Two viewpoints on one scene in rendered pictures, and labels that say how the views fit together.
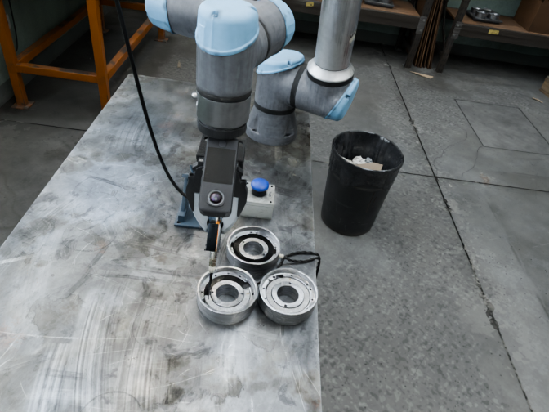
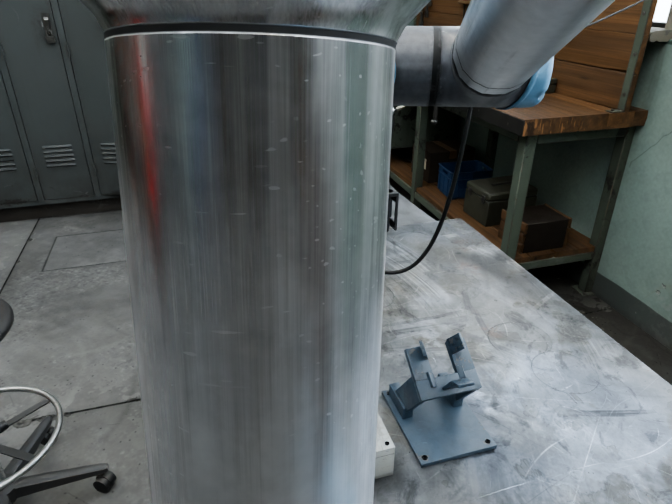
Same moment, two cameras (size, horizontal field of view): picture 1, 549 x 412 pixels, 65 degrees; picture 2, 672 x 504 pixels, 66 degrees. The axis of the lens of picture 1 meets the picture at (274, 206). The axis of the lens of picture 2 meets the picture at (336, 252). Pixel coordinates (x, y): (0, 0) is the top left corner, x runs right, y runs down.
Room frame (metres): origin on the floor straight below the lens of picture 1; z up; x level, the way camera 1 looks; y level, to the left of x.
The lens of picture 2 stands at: (1.17, -0.08, 1.30)
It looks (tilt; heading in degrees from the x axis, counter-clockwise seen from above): 28 degrees down; 167
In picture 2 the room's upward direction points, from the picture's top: straight up
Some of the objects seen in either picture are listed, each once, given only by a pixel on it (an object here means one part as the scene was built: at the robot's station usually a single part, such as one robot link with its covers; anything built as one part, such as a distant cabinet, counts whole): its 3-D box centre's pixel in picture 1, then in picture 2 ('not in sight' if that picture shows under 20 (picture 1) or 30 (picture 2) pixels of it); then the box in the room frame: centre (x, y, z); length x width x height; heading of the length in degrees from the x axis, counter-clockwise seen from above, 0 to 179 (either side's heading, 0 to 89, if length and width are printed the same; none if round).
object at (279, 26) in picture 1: (250, 28); (373, 66); (0.65, 0.08, 1.23); 0.11 x 0.11 x 0.08; 71
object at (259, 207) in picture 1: (258, 198); (356, 447); (0.76, 0.04, 0.82); 0.08 x 0.07 x 0.05; 4
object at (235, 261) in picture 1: (252, 251); not in sight; (0.60, 0.03, 0.82); 0.10 x 0.10 x 0.04
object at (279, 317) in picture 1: (287, 297); not in sight; (0.50, -0.05, 0.82); 0.10 x 0.10 x 0.04
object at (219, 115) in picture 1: (220, 105); not in sight; (0.55, 0.10, 1.15); 0.08 x 0.08 x 0.05
